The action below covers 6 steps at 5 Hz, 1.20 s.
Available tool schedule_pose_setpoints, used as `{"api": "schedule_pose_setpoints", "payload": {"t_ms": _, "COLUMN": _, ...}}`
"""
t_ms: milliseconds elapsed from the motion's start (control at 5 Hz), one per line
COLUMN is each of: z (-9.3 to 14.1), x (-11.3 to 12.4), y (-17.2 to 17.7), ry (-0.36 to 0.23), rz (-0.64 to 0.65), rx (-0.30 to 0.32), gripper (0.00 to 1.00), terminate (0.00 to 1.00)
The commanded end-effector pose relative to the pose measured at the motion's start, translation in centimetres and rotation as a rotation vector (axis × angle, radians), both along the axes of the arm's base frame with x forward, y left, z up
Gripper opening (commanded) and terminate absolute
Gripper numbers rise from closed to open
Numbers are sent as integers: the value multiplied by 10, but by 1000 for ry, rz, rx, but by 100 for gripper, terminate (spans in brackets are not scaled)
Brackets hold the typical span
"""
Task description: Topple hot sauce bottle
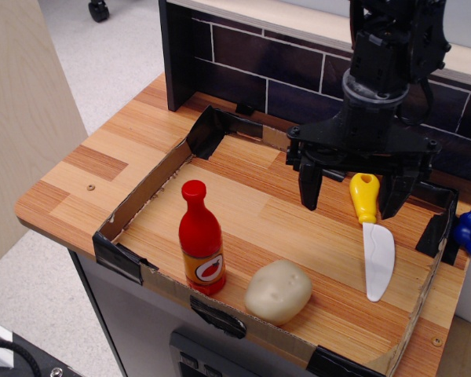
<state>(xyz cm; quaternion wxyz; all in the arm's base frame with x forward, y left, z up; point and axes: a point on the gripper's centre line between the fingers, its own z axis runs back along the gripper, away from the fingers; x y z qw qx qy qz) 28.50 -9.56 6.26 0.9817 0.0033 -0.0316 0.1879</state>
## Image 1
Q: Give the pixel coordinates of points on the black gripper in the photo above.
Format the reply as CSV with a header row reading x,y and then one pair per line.
x,y
366,136

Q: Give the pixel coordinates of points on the red hot sauce bottle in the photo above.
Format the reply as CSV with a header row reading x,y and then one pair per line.
x,y
201,242

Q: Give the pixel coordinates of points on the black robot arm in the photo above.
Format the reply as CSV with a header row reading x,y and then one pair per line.
x,y
396,44

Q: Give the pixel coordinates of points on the cardboard fence with black tape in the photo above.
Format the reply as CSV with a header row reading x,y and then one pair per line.
x,y
255,197

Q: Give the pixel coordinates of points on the dark tile backsplash panel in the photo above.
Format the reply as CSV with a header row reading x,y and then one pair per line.
x,y
207,50

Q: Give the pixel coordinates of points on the beige toy potato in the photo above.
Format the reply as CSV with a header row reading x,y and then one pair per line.
x,y
278,292

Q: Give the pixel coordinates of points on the black caster wheel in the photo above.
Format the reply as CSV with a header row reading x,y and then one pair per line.
x,y
98,10

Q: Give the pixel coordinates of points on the light wooden board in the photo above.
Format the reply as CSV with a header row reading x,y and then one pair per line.
x,y
39,121

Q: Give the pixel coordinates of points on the yellow handled toy knife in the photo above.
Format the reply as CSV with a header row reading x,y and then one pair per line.
x,y
378,241

